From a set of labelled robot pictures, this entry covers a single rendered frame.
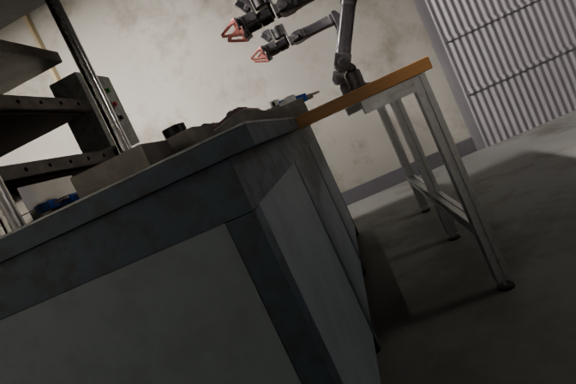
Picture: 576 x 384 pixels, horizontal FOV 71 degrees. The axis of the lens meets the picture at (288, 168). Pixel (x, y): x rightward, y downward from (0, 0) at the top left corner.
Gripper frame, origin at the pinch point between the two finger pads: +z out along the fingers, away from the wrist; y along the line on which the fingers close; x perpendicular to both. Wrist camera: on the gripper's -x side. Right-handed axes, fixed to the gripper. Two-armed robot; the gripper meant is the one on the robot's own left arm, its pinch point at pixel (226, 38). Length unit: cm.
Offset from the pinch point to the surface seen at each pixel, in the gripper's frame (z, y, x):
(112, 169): 20, 84, 36
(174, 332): 15, 100, 66
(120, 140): 68, -20, 13
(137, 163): 15, 84, 37
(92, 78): 67, -20, -18
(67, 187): 74, 22, 27
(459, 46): -138, -181, 39
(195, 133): 8, 65, 35
